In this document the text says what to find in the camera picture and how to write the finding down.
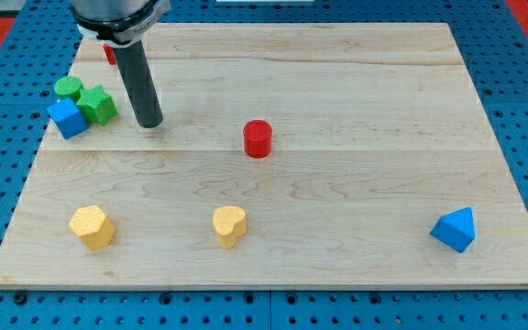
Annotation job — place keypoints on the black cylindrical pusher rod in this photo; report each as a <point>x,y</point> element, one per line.
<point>136,77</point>

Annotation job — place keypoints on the small red block behind rod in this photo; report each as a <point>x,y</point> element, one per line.
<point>109,54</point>

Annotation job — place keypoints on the green star block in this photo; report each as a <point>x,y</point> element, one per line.
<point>97,106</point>

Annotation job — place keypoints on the green cylinder block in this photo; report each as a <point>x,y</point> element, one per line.
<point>68,87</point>

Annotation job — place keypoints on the blue cube block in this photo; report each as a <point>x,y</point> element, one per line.
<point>68,118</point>

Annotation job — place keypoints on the red cylinder block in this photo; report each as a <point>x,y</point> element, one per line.
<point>257,136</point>

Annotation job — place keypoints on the yellow hexagon block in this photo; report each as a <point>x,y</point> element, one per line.
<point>92,226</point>

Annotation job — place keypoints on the light wooden board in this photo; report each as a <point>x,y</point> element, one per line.
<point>378,131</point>

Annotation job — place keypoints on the yellow heart block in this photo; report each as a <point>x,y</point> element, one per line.
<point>230,222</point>

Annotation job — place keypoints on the blue triangle block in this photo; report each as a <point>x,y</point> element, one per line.
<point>457,229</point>

